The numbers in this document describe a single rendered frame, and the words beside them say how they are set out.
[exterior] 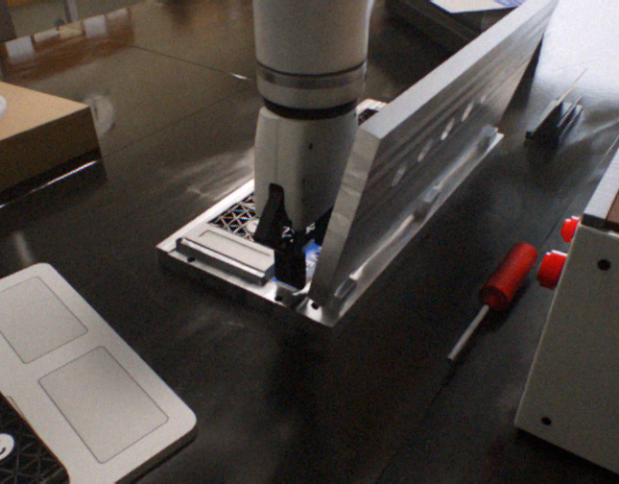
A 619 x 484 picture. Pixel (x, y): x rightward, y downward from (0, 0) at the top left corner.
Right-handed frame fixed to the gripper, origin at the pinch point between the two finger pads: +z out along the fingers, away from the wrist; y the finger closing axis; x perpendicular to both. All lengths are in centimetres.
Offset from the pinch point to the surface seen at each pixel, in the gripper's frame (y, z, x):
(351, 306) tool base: 2.3, 2.4, 5.9
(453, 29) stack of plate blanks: -71, 0, -15
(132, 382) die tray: 18.8, 3.2, -4.6
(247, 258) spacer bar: 3.3, 0.9, -5.0
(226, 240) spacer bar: 1.9, 1.1, -8.7
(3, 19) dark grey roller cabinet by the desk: -124, 48, -245
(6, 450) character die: 28.5, 2.0, -6.5
